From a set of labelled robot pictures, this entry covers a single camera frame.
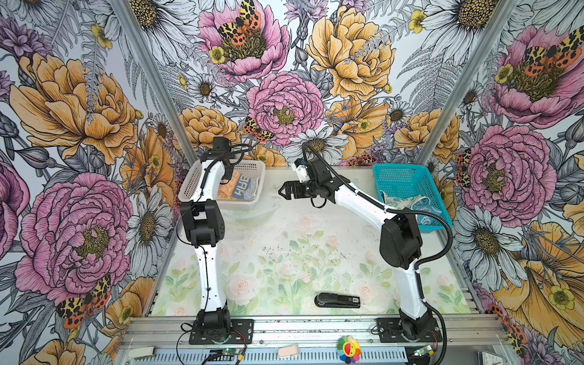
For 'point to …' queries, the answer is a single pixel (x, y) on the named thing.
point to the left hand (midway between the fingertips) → (216, 178)
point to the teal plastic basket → (401, 181)
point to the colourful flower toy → (348, 350)
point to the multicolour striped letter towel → (239, 187)
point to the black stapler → (333, 300)
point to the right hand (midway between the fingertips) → (289, 196)
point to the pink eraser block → (288, 350)
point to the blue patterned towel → (420, 203)
